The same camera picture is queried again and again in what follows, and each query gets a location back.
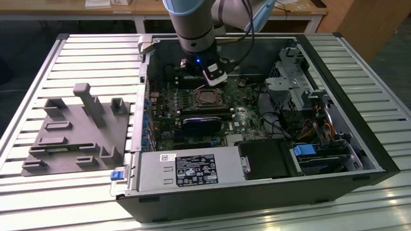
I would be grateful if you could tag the metal locking lever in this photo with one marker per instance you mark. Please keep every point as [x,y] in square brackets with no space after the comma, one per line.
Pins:
[200,87]
[208,106]

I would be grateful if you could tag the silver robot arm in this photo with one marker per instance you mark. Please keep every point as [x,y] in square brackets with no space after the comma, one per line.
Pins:
[195,31]

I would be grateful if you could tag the black RAM slot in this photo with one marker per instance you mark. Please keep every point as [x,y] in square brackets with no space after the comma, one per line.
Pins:
[187,84]
[205,112]
[205,109]
[185,87]

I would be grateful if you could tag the CPU socket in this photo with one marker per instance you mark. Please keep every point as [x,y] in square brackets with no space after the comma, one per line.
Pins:
[219,105]

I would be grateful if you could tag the grey case latch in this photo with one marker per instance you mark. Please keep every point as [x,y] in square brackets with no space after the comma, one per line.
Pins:
[143,43]

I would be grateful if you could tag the black graphics card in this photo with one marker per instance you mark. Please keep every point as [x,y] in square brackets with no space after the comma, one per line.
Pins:
[200,125]

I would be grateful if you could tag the green motherboard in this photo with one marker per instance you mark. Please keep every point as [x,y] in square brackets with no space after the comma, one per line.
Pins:
[247,115]

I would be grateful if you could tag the grey plastic fan shroud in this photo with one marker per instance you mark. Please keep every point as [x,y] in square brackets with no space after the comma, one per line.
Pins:
[265,103]

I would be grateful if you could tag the grey metal drive cage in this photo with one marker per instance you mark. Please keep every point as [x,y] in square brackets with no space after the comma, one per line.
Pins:
[281,84]

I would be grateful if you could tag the silver chipset heatsink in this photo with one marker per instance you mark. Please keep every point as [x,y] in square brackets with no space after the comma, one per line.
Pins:
[233,137]

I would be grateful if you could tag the white box black print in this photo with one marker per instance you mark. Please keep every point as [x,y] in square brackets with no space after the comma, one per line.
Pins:
[120,2]

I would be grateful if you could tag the silver power supply with label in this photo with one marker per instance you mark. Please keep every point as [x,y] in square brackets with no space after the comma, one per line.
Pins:
[153,168]

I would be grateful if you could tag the grey parts rack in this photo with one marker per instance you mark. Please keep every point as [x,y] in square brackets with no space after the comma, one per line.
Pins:
[80,144]

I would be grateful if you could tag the blue disk carrier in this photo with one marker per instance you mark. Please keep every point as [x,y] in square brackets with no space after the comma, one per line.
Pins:
[304,150]

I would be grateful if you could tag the wooden desk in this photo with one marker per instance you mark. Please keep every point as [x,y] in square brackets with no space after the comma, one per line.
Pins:
[48,10]

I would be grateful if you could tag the blue case latch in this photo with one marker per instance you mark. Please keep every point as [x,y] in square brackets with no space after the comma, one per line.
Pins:
[116,175]

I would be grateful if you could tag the wooden cabinet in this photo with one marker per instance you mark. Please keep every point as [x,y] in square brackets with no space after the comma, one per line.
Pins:
[368,24]

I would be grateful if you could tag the black PC case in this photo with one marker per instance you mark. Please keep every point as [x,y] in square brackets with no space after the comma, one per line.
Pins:
[224,204]

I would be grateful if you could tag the metal disk bay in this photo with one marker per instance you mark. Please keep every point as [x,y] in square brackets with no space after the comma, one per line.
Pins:
[352,156]

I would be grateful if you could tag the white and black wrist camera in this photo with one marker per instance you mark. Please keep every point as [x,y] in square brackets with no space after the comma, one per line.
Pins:
[215,74]

